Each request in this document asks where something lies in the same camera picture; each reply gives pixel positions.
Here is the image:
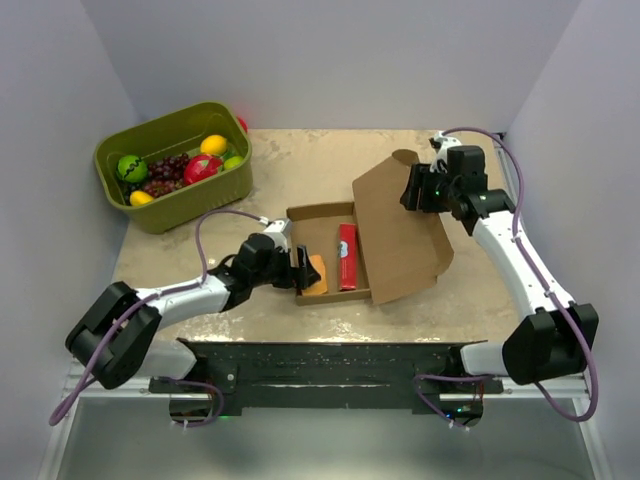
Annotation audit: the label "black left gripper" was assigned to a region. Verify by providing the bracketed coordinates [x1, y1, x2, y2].
[251, 246, 320, 291]

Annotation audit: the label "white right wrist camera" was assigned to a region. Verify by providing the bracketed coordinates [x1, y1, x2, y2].
[429, 131, 462, 174]

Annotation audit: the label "red snack bar package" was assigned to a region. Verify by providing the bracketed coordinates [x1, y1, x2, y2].
[338, 223, 358, 291]

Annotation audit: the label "red ball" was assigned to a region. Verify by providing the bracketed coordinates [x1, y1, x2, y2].
[236, 116, 249, 133]

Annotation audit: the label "green toy lime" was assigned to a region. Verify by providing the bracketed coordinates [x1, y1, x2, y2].
[223, 155, 244, 170]

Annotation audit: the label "red dragon fruit toy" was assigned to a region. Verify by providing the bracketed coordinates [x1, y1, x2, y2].
[183, 154, 224, 185]

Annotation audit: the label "orange sponge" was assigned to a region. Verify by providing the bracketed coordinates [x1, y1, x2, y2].
[302, 254, 329, 296]

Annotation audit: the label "brown cardboard box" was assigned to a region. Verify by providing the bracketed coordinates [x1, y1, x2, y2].
[286, 149, 454, 306]

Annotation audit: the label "green toy ball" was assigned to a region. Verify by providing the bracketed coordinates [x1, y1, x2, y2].
[116, 155, 149, 184]

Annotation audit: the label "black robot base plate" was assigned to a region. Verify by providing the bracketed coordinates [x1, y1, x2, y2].
[149, 341, 503, 426]

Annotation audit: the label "yellow toy lemon back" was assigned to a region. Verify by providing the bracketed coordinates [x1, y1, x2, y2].
[200, 134, 229, 156]

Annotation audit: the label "aluminium frame rail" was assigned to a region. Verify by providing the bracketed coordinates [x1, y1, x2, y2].
[489, 130, 611, 480]

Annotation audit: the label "green plastic bin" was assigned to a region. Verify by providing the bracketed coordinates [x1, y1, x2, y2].
[94, 102, 253, 234]

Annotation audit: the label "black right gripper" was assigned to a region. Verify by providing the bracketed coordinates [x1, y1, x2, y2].
[398, 164, 458, 214]

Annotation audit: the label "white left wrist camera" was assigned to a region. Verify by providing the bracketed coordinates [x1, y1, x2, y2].
[262, 218, 292, 251]

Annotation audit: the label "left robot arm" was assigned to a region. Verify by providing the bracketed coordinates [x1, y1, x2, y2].
[65, 233, 321, 390]

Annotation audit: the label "purple toy grapes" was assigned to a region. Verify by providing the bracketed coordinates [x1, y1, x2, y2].
[142, 153, 190, 198]

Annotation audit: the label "yellow toy lemon front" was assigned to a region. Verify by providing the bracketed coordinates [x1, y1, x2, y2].
[129, 190, 154, 207]

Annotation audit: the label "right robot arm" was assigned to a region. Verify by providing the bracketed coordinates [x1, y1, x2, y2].
[400, 145, 599, 393]

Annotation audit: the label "yellow toy lemon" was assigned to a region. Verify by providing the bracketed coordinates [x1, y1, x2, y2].
[129, 190, 154, 207]
[200, 134, 229, 156]

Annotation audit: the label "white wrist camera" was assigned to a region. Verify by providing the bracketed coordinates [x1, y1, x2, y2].
[429, 131, 462, 174]
[262, 218, 292, 251]

